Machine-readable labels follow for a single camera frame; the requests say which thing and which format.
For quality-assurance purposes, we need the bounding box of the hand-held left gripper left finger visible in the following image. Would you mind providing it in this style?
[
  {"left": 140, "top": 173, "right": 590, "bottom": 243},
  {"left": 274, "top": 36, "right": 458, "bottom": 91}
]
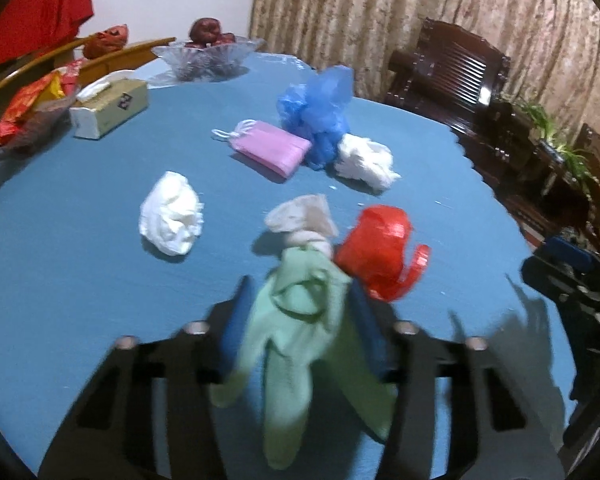
[{"left": 37, "top": 275, "right": 256, "bottom": 480}]

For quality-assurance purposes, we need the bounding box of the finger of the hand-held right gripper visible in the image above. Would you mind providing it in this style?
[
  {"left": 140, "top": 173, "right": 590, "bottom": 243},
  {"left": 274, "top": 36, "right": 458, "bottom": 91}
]
[
  {"left": 542, "top": 236, "right": 597, "bottom": 272},
  {"left": 521, "top": 255, "right": 583, "bottom": 307}
]

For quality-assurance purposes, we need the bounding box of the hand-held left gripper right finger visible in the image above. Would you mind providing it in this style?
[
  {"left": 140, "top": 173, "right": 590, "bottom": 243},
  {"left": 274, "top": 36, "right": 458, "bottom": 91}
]
[{"left": 347, "top": 285, "right": 566, "bottom": 480}]

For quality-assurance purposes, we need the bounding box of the green glove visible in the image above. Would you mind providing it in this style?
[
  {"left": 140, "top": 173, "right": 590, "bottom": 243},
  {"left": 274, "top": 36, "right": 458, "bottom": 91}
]
[{"left": 209, "top": 247, "right": 398, "bottom": 471}]

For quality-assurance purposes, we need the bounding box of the red plastic bag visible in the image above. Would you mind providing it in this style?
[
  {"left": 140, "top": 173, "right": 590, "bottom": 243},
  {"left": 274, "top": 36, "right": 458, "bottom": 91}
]
[{"left": 334, "top": 205, "right": 431, "bottom": 303}]

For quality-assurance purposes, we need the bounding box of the dark wooden side table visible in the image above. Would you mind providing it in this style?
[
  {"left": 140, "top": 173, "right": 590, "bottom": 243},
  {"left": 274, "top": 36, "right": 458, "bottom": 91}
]
[{"left": 480, "top": 100, "right": 581, "bottom": 211}]

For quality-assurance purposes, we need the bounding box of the green potted plant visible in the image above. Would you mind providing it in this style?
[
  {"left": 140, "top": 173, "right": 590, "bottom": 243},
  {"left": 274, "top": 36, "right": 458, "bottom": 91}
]
[{"left": 512, "top": 97, "right": 596, "bottom": 181}]

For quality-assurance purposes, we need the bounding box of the grey white cloth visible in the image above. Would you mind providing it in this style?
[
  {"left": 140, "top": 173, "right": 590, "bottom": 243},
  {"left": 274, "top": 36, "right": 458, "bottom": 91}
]
[{"left": 264, "top": 193, "right": 338, "bottom": 256}]

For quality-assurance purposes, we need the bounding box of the crumpled white tissue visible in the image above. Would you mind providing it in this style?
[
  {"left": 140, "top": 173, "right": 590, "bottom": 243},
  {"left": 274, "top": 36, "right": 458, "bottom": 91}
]
[
  {"left": 139, "top": 171, "right": 205, "bottom": 257},
  {"left": 336, "top": 134, "right": 401, "bottom": 191}
]

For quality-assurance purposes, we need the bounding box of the pink pouch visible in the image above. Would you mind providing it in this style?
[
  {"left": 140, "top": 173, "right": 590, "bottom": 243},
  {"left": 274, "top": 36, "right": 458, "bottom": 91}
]
[{"left": 211, "top": 119, "right": 313, "bottom": 180}]

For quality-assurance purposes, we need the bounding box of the dark wooden slatted armchair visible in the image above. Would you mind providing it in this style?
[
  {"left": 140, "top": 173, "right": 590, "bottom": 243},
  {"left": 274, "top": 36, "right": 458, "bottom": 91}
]
[{"left": 382, "top": 17, "right": 513, "bottom": 131}]

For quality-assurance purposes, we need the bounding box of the blue plastic bag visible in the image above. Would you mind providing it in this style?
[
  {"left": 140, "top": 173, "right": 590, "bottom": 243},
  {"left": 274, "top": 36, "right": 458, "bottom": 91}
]
[{"left": 276, "top": 65, "right": 355, "bottom": 170}]

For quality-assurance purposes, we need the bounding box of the beige tissue box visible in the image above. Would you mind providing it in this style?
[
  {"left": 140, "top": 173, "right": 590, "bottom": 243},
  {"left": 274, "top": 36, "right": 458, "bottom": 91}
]
[{"left": 70, "top": 71, "right": 150, "bottom": 140}]

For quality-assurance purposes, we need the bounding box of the glass fruit bowl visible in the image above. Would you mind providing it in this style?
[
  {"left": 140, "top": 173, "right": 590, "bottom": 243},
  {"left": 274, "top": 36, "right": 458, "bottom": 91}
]
[{"left": 152, "top": 37, "right": 267, "bottom": 82}]

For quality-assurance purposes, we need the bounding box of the glass snack bowl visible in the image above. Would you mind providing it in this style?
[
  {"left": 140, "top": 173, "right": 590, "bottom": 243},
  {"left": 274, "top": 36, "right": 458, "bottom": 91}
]
[{"left": 0, "top": 95, "right": 78, "bottom": 161}]

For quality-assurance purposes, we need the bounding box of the beige patterned curtain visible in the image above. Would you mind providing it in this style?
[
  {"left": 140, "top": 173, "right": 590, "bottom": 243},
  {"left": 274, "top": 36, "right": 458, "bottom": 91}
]
[{"left": 250, "top": 0, "right": 600, "bottom": 146}]

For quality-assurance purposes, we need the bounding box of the pile of red snack packets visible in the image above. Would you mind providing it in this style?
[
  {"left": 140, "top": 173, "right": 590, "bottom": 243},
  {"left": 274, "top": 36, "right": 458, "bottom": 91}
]
[{"left": 0, "top": 60, "right": 83, "bottom": 148}]

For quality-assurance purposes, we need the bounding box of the crumpled red bag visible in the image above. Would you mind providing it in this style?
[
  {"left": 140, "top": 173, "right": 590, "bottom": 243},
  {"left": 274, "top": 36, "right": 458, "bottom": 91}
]
[{"left": 82, "top": 24, "right": 131, "bottom": 60}]

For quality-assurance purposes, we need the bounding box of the red cloth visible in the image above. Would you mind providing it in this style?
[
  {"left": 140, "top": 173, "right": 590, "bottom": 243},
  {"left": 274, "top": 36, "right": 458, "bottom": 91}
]
[{"left": 0, "top": 0, "right": 95, "bottom": 76}]

